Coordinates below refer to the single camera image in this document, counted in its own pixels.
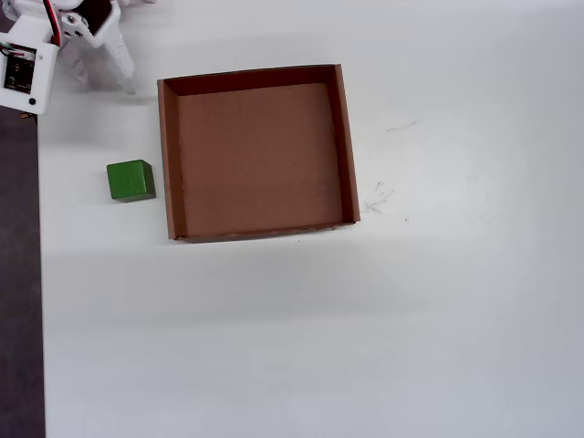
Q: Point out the green wooden cube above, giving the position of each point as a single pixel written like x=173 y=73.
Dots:
x=131 y=180

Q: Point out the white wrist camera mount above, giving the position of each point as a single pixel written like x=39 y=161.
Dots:
x=41 y=68

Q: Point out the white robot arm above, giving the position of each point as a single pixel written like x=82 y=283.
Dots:
x=27 y=6

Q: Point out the brown cardboard box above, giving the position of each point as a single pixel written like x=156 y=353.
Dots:
x=260 y=159

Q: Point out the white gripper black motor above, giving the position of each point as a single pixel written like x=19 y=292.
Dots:
x=117 y=51

